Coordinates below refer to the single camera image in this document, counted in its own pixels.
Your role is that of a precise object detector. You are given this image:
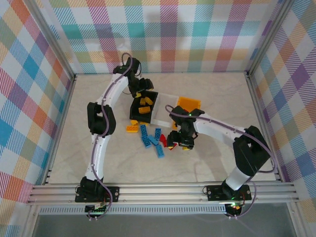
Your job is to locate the small circuit board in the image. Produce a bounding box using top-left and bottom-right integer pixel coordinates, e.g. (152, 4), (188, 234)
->
(85, 202), (109, 214)
(226, 201), (245, 210)

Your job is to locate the aluminium side rail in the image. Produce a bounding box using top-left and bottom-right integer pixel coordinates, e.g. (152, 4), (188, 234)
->
(245, 71), (284, 182)
(43, 73), (78, 185)

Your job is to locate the black plastic container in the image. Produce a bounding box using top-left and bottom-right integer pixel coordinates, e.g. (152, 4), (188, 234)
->
(128, 90), (159, 124)

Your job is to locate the grey slotted cable duct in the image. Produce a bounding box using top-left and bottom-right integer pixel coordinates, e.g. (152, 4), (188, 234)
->
(39, 205), (228, 216)

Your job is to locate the white plastic container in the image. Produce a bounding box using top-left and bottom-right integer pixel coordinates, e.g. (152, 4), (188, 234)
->
(150, 93), (180, 128)

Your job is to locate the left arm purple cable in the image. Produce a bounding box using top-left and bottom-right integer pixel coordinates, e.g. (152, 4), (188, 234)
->
(86, 52), (139, 222)

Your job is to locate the orange plastic container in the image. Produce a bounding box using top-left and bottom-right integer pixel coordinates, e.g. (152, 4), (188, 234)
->
(178, 96), (202, 113)

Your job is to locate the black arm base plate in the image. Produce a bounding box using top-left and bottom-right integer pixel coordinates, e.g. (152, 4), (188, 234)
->
(206, 184), (252, 202)
(75, 185), (120, 203)

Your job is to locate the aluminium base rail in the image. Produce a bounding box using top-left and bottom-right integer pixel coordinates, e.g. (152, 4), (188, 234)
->
(26, 182), (301, 205)

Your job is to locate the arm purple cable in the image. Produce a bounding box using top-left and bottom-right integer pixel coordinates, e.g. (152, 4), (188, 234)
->
(86, 52), (139, 222)
(164, 104), (276, 219)

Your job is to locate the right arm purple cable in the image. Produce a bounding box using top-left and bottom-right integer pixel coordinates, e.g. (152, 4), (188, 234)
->
(164, 104), (276, 219)

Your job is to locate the aluminium frame post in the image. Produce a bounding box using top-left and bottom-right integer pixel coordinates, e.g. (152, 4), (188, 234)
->
(24, 0), (77, 80)
(246, 0), (295, 75)

